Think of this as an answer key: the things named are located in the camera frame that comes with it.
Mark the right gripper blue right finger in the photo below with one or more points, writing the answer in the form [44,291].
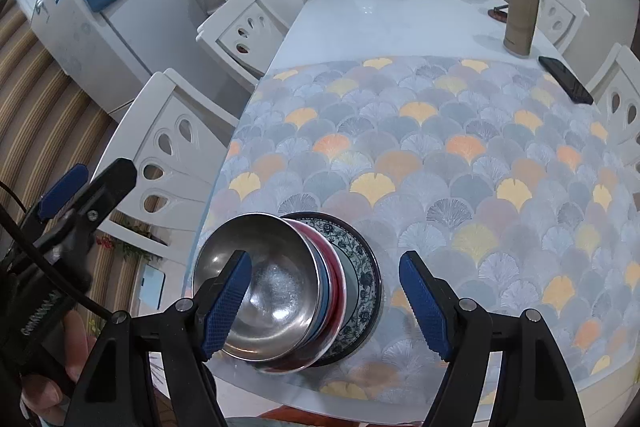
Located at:
[430,303]

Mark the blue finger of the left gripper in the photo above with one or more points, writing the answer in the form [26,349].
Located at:
[62,192]

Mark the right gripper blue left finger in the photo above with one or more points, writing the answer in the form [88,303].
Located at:
[218,300]

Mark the blue steel bowl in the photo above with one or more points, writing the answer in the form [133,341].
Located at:
[284,294]

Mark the blue floral ceramic plate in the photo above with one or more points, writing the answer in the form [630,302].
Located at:
[364,283]

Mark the red steel bowl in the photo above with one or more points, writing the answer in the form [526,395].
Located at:
[328,321]

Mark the white chair near left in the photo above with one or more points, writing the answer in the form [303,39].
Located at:
[177,138]

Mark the white chair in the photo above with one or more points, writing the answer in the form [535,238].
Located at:
[560,20]
[615,90]
[243,37]
[177,138]

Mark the orange trousers leg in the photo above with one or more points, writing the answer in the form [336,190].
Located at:
[296,416]

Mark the white refrigerator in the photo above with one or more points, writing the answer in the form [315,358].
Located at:
[112,53]

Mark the fan pattern table mat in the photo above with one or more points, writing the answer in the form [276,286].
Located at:
[509,191]

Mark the white chair far left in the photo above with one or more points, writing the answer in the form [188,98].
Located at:
[243,37]

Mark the black smartphone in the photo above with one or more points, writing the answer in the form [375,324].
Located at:
[566,79]

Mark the white chair near right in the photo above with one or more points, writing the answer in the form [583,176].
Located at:
[615,90]

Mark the tan thermos bottle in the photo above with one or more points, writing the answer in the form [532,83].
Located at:
[521,22]

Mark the round red coaster stand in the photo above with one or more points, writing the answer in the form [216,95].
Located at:
[500,12]

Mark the white chair far right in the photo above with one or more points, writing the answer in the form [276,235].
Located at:
[560,20]

